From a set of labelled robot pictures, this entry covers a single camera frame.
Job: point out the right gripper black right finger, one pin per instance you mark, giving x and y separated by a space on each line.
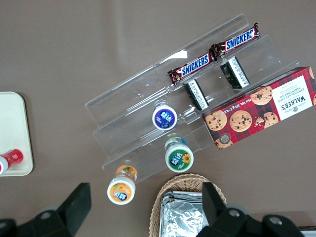
222 219

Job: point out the orange gum bottle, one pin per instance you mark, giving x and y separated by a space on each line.
121 192

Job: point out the red gum bottle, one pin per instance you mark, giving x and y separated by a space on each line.
12 158

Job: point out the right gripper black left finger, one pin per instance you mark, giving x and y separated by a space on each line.
71 212

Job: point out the small black snack box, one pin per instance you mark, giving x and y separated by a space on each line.
196 95
235 72

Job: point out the clear acrylic stepped stand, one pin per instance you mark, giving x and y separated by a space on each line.
123 111

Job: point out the stack of foil trays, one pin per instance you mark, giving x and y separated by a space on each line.
182 214

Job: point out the red Walkers cookie box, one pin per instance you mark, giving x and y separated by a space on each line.
247 116

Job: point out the Snickers chocolate bar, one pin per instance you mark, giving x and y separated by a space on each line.
195 65
239 40

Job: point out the green gum bottle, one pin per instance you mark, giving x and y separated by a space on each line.
179 158

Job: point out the beige plastic tray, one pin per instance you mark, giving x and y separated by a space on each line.
12 123

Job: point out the blue gum bottle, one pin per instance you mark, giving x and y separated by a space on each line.
164 118

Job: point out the light tan wicker basket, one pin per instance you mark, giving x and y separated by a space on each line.
158 197

